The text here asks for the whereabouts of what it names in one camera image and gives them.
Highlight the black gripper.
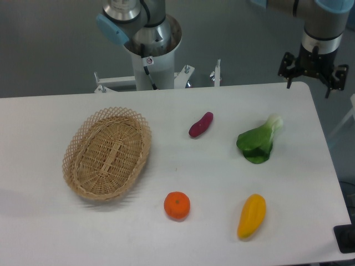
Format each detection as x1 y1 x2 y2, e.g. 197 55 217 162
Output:
278 46 349 98

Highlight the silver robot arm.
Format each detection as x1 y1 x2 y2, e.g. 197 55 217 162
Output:
252 0 354 98

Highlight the silver robot base arm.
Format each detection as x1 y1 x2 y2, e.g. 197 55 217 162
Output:
96 0 171 57

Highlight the purple sweet potato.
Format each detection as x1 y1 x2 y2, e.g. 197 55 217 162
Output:
189 112 214 138

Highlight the green bok choy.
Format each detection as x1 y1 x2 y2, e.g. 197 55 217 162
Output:
236 114 283 164

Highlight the yellow mango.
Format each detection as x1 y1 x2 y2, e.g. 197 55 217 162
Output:
237 194 266 239

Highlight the black device at table edge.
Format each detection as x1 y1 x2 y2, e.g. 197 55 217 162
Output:
333 224 354 254

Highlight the orange tangerine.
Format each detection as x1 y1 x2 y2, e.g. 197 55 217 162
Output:
164 191 191 220

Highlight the woven wicker basket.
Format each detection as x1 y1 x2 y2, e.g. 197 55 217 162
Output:
62 107 151 201

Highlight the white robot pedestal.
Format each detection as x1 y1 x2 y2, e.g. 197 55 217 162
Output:
124 14 182 75

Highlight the black cable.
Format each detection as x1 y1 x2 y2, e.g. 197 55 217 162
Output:
140 44 159 91

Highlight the white metal mounting frame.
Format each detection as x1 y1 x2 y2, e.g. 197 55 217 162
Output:
93 59 224 94

